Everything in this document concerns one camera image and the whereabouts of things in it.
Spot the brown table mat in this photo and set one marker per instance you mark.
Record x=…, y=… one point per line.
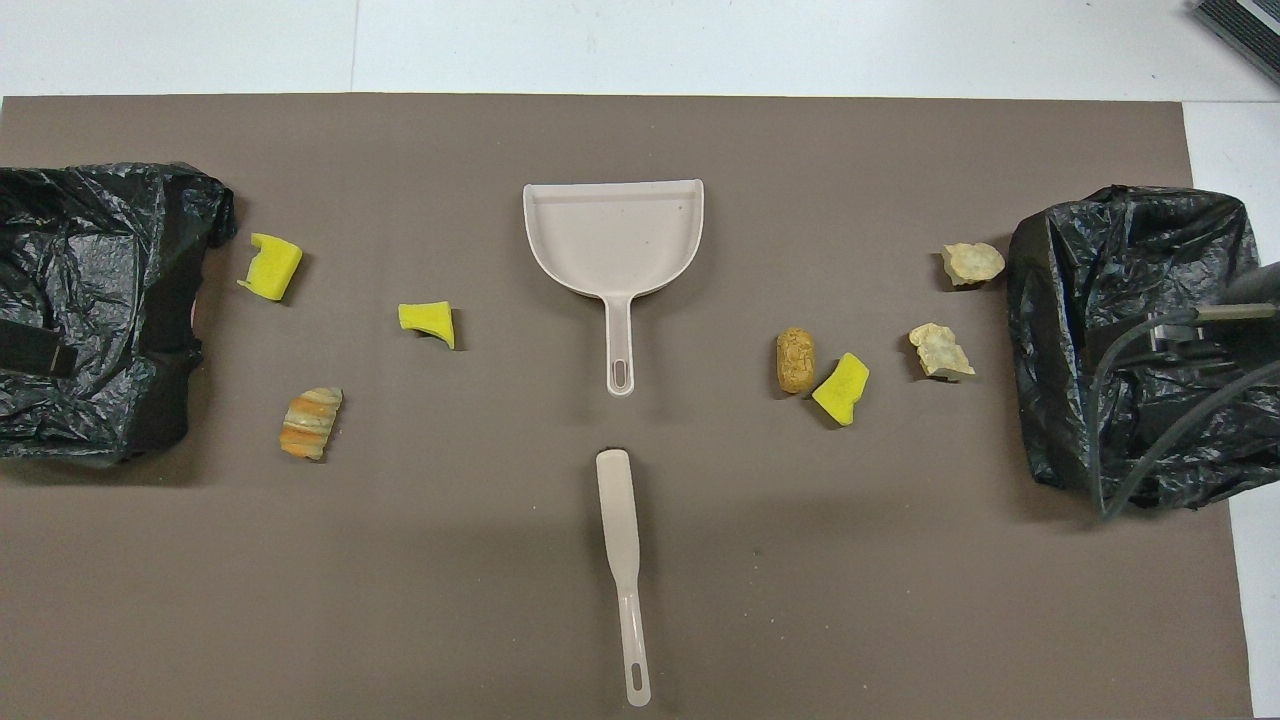
x=800, y=600

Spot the angular pale food chunk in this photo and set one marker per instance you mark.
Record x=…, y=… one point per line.
x=940, y=352

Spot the beige plastic dustpan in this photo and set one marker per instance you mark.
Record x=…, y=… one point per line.
x=612, y=240

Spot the striped orange bread piece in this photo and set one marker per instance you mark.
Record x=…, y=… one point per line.
x=310, y=425

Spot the notched yellow sponge block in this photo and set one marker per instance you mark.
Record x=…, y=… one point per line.
x=272, y=268

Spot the small curved yellow sponge piece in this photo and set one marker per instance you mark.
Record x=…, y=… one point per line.
x=425, y=317

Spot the oval pale food chunk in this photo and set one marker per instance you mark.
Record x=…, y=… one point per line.
x=974, y=263

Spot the dark ribbed panel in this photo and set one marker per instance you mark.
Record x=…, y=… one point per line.
x=1245, y=25

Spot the beige hand brush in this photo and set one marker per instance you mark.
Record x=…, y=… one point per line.
x=617, y=510

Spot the bin with black trash bag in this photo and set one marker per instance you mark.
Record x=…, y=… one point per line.
x=90, y=250
x=1060, y=300

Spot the brown cracked bread roll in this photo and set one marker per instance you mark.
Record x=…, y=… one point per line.
x=795, y=362

